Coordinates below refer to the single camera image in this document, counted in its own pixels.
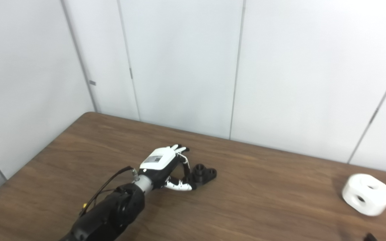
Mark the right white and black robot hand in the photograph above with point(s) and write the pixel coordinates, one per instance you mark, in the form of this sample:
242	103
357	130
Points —
370	238

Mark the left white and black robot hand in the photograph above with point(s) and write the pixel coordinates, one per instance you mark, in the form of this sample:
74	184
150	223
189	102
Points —
156	160

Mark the round white plastic piece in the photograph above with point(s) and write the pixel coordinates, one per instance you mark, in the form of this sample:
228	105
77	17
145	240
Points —
367	195

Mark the black flanged holder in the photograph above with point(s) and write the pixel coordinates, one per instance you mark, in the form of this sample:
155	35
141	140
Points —
204	174

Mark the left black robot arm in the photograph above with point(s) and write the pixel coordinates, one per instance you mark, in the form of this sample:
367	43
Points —
112	214

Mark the small gray wall tag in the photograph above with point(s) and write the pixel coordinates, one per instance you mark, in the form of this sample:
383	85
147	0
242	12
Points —
92	82

